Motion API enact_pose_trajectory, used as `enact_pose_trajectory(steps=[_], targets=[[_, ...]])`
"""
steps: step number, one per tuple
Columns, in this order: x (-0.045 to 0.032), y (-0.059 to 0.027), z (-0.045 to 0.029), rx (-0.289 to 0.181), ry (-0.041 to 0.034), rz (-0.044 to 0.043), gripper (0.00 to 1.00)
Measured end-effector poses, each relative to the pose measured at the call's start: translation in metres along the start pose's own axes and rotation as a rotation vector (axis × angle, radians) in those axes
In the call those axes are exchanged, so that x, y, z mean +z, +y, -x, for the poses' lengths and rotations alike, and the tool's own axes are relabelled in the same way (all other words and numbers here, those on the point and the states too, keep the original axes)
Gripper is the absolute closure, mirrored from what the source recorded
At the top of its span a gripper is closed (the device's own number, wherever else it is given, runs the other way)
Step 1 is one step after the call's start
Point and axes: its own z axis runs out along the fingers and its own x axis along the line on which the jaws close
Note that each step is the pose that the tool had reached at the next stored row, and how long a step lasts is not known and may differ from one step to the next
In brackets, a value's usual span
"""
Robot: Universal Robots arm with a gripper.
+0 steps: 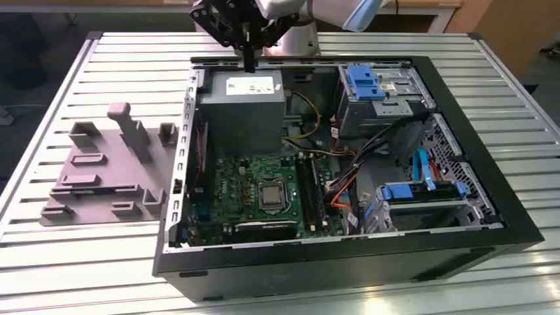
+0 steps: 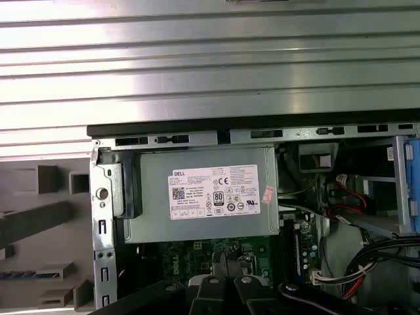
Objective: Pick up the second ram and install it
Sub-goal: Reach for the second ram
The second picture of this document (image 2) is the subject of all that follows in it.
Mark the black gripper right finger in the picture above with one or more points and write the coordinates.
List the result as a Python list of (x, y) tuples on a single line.
[(252, 295)]

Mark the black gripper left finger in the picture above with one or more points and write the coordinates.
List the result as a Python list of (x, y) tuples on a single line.
[(206, 295)]

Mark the RAM stick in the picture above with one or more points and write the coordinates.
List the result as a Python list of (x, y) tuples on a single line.
[(298, 256), (19, 275)]

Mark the CPU socket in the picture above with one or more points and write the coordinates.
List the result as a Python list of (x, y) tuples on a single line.
[(249, 262)]

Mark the green motherboard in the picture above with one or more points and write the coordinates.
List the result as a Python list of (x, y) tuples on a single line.
[(193, 252)]

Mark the grey power supply unit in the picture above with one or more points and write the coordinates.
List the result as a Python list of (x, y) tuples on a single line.
[(154, 197)]

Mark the grey parts rack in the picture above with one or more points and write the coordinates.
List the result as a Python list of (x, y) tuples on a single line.
[(78, 236)]

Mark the black PC case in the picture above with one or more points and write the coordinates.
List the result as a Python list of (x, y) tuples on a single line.
[(164, 128)]

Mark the metal optical drive cage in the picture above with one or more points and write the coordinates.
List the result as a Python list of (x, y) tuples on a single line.
[(400, 183)]

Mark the blue drive bay latch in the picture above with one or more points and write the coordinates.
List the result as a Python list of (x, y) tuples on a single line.
[(414, 180)]

